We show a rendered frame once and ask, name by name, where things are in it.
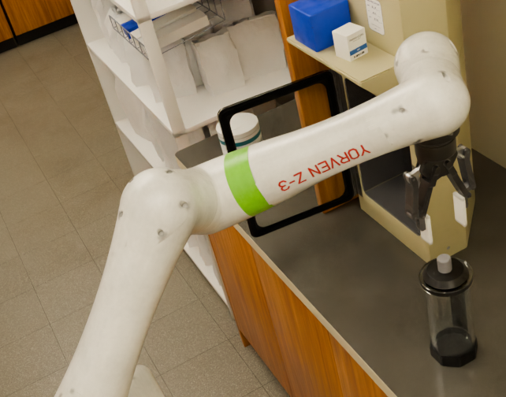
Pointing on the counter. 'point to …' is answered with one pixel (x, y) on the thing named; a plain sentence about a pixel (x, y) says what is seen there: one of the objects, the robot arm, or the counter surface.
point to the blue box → (318, 21)
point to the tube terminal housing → (452, 233)
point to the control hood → (359, 66)
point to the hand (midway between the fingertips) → (443, 220)
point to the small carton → (350, 42)
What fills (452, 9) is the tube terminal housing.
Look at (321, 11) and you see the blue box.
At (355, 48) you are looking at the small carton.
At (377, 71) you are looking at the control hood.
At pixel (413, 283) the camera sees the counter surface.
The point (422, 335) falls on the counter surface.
